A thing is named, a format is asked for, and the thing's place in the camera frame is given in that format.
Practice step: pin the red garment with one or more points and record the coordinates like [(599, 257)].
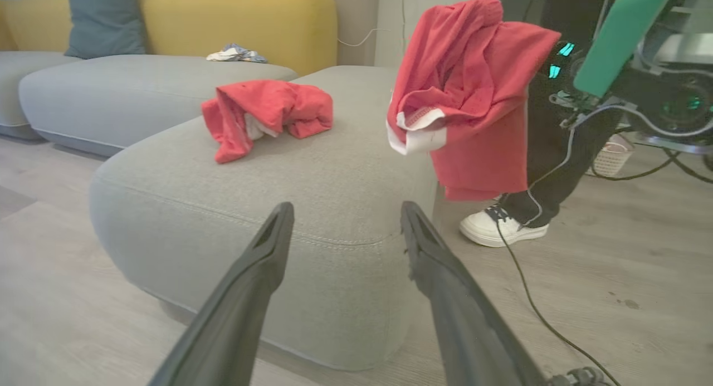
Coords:
[(278, 104), (473, 68)]

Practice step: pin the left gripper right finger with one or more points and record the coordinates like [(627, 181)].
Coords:
[(462, 330)]

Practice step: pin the black trouser leg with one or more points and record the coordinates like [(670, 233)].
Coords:
[(548, 152)]

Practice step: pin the right gripper green housing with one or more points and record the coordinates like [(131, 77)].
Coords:
[(624, 35)]

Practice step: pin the grey sofa seat cushion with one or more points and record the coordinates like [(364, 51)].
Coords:
[(22, 85), (128, 96)]

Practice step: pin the grey fabric ottoman seat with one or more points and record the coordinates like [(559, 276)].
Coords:
[(278, 208)]

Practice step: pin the white blue patterned clothing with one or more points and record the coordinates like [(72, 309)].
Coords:
[(237, 53)]

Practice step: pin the white sneaker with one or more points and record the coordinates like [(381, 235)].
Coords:
[(496, 230)]

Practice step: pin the blue grey pillow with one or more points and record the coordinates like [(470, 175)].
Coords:
[(106, 18)]

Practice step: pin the white laundry basket brown rim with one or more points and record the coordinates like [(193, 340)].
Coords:
[(611, 157)]

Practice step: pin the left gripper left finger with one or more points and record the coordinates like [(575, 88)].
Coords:
[(234, 319)]

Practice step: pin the yellow sofa backrest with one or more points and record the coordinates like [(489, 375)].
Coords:
[(234, 18)]

